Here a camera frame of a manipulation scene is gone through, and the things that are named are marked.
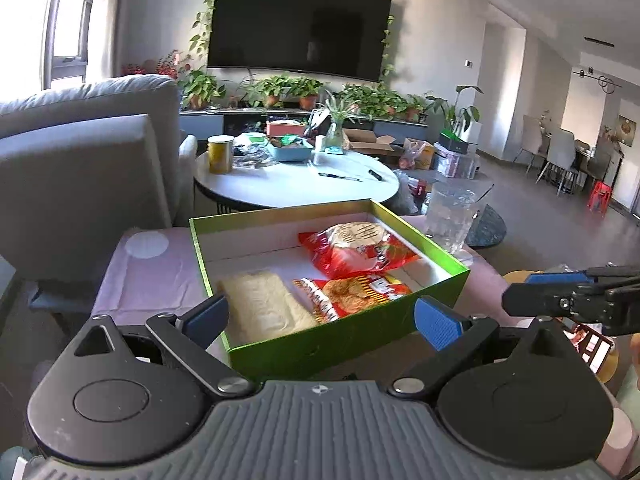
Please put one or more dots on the sheer curtain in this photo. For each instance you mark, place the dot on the sheer curtain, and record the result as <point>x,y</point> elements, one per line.
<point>107,15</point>

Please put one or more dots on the green ivy vine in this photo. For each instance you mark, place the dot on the green ivy vine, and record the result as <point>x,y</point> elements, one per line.
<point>202,25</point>

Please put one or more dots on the ceiling track light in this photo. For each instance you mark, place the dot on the ceiling track light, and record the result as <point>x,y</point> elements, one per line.
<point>602,80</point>

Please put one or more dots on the ceiling air vent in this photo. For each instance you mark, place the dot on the ceiling air vent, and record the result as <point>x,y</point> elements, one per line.
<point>599,42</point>

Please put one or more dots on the beige cracker packet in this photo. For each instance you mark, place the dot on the beige cracker packet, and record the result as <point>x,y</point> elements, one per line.
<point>260,305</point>

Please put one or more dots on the open cardboard box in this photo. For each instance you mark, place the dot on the open cardboard box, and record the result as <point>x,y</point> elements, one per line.
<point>367,142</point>

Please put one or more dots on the blue plastic basin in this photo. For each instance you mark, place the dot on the blue plastic basin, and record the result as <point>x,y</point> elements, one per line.
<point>290,152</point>

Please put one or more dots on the black pen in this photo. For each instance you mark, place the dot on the black pen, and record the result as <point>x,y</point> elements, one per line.
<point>340,176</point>

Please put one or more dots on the pile of crumpled packets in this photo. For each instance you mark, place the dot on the pile of crumpled packets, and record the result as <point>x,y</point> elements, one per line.
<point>250,152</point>

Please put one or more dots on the grey dining chair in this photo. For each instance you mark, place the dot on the grey dining chair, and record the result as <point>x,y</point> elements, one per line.
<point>531,142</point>
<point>560,155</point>

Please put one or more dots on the spider plant in glass vase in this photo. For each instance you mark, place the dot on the spider plant in glass vase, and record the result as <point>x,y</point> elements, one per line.
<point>335,130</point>

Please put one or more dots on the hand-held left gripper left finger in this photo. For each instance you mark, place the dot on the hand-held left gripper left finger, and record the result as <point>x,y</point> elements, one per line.
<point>207,320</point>

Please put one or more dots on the tall leafy plant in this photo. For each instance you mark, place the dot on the tall leafy plant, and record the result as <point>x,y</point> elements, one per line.
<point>462,110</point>

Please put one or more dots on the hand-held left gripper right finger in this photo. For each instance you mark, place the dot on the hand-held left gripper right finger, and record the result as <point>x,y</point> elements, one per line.
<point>440,322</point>

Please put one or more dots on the clear storage box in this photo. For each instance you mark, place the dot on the clear storage box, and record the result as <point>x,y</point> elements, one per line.
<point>455,165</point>

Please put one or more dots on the large window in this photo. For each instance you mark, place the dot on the large window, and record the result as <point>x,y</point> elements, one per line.
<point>67,20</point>

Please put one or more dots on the wall picture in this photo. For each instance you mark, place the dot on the wall picture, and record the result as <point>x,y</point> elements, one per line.
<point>626,129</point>

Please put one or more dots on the black marker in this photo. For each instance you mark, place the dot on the black marker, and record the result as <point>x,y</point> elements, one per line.
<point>375,174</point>

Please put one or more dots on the potted green plant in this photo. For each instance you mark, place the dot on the potted green plant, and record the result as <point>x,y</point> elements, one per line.
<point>200,87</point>
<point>414,107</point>
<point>307,92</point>
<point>370,100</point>
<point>272,90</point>

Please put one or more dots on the white round table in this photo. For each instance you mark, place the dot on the white round table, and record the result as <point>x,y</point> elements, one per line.
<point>300,190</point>

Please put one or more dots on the smartphone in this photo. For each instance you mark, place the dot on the smartphone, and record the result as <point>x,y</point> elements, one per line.
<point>590,347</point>

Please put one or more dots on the pink dotted tablecloth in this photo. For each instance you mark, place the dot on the pink dotted tablecloth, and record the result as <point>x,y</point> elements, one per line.
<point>150,280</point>

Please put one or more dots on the dining table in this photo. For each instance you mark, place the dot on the dining table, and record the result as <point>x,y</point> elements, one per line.
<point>597,160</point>

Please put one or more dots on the red flower decoration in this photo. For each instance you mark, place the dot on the red flower decoration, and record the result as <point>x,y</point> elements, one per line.
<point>165,65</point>

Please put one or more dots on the orange plastic bag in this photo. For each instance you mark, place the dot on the orange plastic bag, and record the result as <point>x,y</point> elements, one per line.
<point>417,155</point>

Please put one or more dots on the green cardboard box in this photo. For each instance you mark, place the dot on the green cardboard box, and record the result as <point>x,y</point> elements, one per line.
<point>350,340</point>

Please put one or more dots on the grey sofa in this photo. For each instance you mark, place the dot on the grey sofa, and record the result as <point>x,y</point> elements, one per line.
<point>75,185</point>

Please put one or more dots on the yellow can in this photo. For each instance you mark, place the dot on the yellow can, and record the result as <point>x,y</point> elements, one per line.
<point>220,156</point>

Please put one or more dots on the white bottle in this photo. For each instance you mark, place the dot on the white bottle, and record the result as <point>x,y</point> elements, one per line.
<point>320,152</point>

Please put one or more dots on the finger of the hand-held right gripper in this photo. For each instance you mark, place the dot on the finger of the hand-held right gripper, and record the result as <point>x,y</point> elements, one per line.
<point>535,300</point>
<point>555,278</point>

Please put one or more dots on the green black box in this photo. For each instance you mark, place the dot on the green black box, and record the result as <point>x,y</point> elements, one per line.
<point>455,142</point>

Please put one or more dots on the glass mug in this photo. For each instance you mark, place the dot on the glass mug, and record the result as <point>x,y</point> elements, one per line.
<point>450,215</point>

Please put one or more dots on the red plastic stool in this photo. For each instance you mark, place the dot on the red plastic stool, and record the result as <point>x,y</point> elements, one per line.
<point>599,195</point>

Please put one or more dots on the red striped noodle snack packet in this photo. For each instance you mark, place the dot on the red striped noodle snack packet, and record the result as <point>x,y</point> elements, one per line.
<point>350,295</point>

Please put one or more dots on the pink box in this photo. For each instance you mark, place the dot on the pink box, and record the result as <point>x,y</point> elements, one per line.
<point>285,129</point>

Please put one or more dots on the red flatbread snack packet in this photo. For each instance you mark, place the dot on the red flatbread snack packet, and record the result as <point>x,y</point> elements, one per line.
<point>355,250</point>

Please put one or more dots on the black television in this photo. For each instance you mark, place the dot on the black television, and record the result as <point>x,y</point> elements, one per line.
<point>300,20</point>

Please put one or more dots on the grey television cabinet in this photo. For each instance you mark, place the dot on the grey television cabinet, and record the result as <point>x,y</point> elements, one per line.
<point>205,122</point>

